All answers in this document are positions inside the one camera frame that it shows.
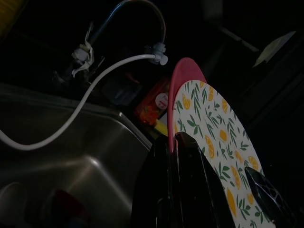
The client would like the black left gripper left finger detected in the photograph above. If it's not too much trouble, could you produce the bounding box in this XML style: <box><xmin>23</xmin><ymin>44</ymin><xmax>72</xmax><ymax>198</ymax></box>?
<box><xmin>132</xmin><ymin>136</ymin><xmax>176</xmax><ymax>228</ymax></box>

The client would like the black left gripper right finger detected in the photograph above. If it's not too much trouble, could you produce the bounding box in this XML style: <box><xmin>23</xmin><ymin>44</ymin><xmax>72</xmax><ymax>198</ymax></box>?
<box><xmin>174</xmin><ymin>132</ymin><xmax>238</xmax><ymax>228</ymax></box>

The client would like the pink plate with orange print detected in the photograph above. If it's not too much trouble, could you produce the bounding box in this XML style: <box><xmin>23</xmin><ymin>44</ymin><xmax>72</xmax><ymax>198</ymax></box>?
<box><xmin>167</xmin><ymin>57</ymin><xmax>273</xmax><ymax>228</ymax></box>

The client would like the yellow sponge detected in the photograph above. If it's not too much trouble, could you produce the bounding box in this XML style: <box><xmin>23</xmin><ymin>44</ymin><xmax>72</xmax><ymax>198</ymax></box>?
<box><xmin>152</xmin><ymin>119</ymin><xmax>169</xmax><ymax>138</ymax></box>

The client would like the black glossy cracked piece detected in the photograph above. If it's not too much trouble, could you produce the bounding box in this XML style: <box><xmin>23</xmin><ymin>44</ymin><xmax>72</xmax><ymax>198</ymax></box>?
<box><xmin>244</xmin><ymin>166</ymin><xmax>298</xmax><ymax>228</ymax></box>

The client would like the red peach soap bottle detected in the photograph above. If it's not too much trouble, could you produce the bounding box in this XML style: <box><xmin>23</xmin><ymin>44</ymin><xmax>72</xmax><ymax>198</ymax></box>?
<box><xmin>133</xmin><ymin>76</ymin><xmax>171</xmax><ymax>127</ymax></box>

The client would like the stainless steel sink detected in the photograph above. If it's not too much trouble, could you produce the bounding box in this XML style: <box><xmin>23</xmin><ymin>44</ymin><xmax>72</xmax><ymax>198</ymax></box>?
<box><xmin>0</xmin><ymin>81</ymin><xmax>153</xmax><ymax>228</ymax></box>

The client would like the clear plastic container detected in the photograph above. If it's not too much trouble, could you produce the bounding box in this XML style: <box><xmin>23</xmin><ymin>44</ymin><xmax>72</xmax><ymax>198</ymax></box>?
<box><xmin>101</xmin><ymin>72</ymin><xmax>143</xmax><ymax>107</ymax></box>

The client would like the white torn tape strip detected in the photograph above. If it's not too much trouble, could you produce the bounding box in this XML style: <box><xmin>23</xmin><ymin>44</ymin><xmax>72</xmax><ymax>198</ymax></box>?
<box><xmin>70</xmin><ymin>22</ymin><xmax>96</xmax><ymax>78</ymax></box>

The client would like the chrome faucet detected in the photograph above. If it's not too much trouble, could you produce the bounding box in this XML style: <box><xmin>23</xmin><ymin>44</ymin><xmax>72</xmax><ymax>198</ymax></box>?
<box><xmin>54</xmin><ymin>0</ymin><xmax>167</xmax><ymax>84</ymax></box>

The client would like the white hose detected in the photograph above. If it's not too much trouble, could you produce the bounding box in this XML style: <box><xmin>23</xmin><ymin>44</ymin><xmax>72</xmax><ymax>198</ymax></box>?
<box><xmin>0</xmin><ymin>54</ymin><xmax>157</xmax><ymax>152</ymax></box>

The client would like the white hose connector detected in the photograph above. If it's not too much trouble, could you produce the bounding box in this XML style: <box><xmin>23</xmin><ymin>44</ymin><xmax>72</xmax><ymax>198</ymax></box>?
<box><xmin>144</xmin><ymin>41</ymin><xmax>169</xmax><ymax>67</ymax></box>

